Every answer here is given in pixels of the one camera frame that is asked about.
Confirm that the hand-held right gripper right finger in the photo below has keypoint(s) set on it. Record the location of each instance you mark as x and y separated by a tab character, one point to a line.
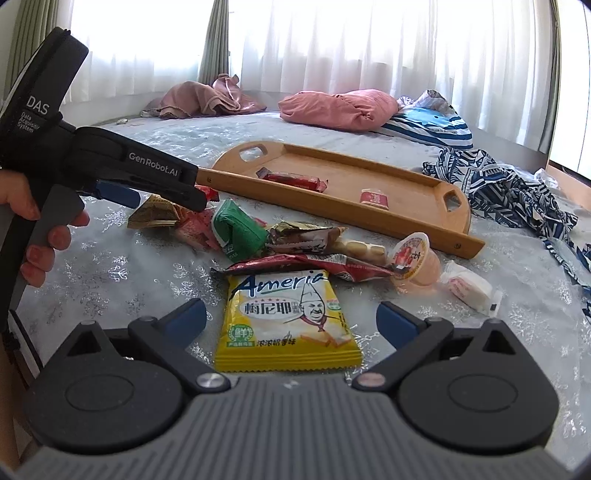
395	321

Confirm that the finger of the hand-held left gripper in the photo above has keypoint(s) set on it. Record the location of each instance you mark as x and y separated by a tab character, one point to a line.
120	194
184	196

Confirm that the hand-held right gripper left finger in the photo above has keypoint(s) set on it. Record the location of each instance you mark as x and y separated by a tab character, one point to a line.
184	321

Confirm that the small red clear-top packet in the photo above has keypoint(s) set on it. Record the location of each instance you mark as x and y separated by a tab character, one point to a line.
210	193

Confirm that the clear pastry packet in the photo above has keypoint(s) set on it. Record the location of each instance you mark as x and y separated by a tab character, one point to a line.
196	230

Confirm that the gold peanut packet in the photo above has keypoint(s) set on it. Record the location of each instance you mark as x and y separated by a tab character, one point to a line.
152	214

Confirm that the green snack packet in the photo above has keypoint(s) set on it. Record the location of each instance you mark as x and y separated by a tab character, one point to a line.
235	226

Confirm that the orange jelly cup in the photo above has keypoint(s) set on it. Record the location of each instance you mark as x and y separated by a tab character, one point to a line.
411	254

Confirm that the clear cookie packet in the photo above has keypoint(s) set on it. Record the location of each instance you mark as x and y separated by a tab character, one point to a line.
364	251

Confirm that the white marshmallow packet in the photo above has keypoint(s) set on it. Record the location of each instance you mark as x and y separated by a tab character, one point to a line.
466	286

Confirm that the yellow snack packet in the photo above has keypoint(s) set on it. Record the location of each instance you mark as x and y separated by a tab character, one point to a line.
277	334

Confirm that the long dark red snack bar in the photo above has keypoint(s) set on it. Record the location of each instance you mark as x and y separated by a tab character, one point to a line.
300	264

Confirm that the red biscuit bar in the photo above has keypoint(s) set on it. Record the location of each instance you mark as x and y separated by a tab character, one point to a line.
295	179

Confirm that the gold brown chocolate wrapper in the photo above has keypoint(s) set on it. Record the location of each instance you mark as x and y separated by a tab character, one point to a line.
300	235

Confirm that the wooden tray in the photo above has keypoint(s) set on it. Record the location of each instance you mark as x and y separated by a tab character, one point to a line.
351	182

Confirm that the person's left hand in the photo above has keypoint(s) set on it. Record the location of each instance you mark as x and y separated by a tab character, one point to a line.
18	194

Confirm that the grey-green curtain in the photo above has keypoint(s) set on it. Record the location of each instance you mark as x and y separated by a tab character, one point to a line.
214	41
32	37

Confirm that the grey snowflake bed sheet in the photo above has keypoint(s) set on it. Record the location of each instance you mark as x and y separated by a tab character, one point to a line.
115	277

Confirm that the brown-pink crumpled cloth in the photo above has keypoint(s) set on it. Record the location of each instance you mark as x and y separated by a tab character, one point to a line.
198	99

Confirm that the small red square packet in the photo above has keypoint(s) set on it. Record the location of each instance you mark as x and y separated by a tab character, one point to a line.
375	198

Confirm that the blue white patterned garment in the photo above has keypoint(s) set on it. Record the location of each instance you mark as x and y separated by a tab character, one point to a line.
489	180

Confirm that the pink pillow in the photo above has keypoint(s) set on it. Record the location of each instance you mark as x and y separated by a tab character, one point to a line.
337	108

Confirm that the blue white striped pillow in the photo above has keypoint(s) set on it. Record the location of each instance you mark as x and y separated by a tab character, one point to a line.
429	124

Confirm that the white crumpled cloth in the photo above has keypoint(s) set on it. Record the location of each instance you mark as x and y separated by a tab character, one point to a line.
554	180

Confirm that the white sheer curtain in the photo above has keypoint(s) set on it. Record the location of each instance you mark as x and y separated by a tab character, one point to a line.
369	46

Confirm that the wooden bed frame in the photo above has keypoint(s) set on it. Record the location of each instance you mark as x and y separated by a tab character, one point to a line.
570	171

